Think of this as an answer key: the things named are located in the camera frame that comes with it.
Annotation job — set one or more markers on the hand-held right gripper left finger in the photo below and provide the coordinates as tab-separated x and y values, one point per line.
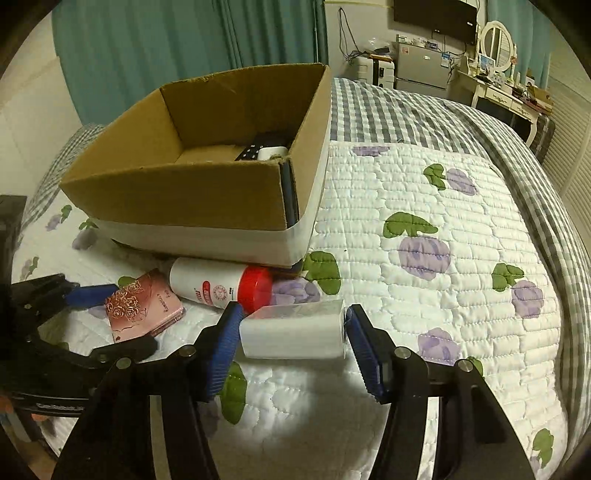
225	350

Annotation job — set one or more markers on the white rectangular box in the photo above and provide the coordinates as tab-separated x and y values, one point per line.
295	330

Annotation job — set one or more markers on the white bottle with red cap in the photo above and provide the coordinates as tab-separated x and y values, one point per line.
207	281

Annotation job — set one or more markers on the white oval mirror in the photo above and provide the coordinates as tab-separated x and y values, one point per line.
497	44

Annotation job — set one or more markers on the white dressing table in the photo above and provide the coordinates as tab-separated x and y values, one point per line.
501	97

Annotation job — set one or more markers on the small white device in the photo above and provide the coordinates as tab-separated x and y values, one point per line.
272	153

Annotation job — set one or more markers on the white louvred wardrobe door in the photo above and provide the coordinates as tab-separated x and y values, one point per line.
570	129

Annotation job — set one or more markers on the black wall television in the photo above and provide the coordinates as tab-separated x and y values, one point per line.
434	16

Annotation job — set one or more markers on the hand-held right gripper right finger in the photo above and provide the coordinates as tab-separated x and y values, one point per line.
365	355

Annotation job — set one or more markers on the floral quilted bed cover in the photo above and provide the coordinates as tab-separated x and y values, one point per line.
415	115

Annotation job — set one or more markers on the cardboard box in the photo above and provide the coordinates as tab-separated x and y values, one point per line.
194	198

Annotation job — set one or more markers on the black remote control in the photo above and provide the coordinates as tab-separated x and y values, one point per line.
258	145

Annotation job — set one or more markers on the pink floral box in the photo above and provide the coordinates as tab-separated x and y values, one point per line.
138	307

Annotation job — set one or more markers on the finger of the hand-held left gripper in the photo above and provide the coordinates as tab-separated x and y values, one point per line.
115	353
90	294

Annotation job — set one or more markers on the teal curtain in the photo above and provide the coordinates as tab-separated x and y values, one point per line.
138	41
521	23

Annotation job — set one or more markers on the silver mini fridge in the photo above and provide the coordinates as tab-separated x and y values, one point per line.
422	67

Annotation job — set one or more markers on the white floral quilt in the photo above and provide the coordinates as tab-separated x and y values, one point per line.
461	277

